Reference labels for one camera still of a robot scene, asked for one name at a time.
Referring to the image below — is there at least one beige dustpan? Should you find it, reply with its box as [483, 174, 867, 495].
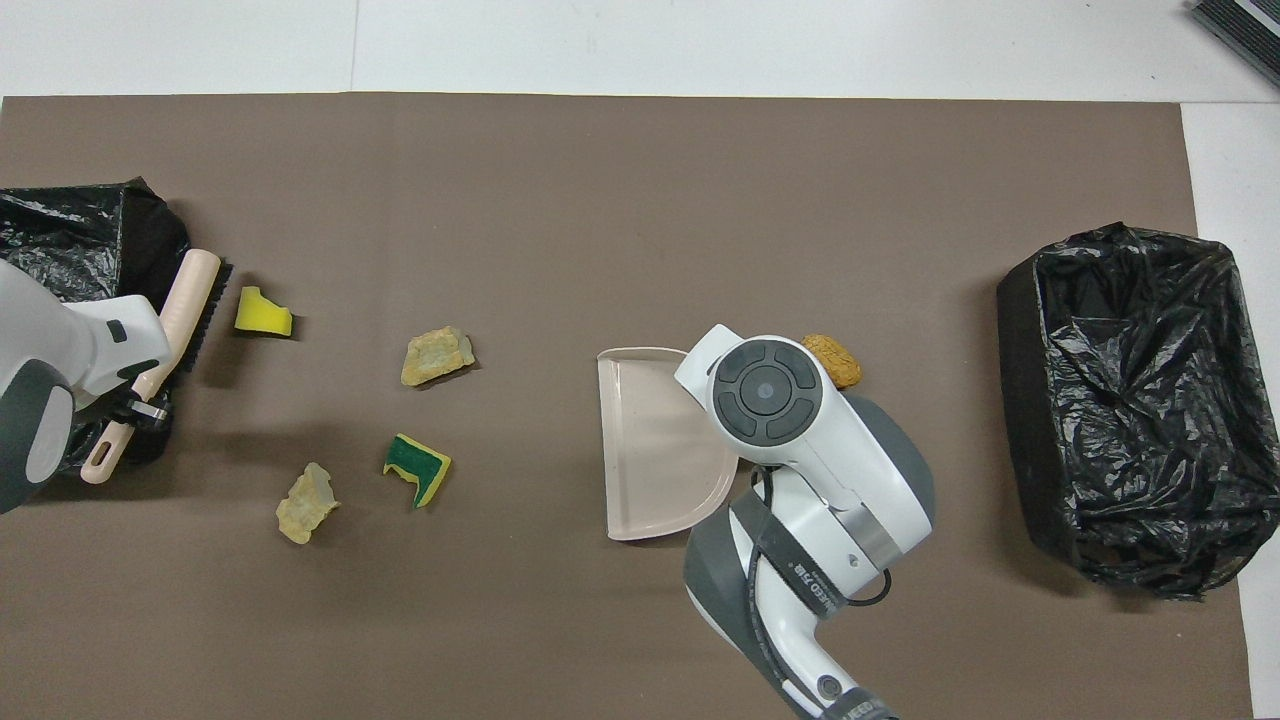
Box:
[597, 346, 741, 543]

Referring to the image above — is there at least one beige brush with black bristles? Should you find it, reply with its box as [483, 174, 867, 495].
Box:
[80, 249, 234, 486]

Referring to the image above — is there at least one black bin with plastic bag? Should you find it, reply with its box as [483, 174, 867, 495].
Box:
[0, 177, 192, 477]
[996, 221, 1280, 602]

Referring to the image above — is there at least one orange-brown sponge piece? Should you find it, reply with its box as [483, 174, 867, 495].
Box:
[801, 333, 864, 390]

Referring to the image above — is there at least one tan sponge piece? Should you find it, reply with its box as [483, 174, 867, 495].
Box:
[275, 461, 341, 546]
[401, 325, 477, 389]

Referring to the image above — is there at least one green and yellow sponge piece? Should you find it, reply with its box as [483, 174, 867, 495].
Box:
[382, 432, 453, 510]

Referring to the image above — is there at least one dark grey ribbed object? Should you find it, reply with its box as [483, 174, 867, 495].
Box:
[1187, 0, 1280, 64]

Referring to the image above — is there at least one black cable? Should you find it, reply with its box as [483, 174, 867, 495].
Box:
[745, 466, 893, 716]

